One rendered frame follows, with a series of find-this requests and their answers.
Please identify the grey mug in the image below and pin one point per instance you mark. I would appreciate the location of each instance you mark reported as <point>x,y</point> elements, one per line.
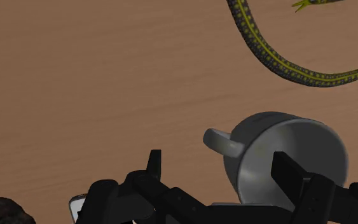
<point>259,161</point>

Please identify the dark mottled lump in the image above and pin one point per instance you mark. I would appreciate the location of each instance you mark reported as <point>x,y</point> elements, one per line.
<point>2,212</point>

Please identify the white phone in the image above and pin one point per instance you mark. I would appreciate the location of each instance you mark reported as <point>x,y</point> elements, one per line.
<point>77,206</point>

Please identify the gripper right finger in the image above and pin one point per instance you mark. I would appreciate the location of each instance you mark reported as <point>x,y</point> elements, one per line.
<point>315,192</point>

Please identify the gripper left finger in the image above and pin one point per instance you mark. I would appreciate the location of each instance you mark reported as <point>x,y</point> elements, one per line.
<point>154,189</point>

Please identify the black yellow toy snake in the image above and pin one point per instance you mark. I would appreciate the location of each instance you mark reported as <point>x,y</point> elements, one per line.
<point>278,62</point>

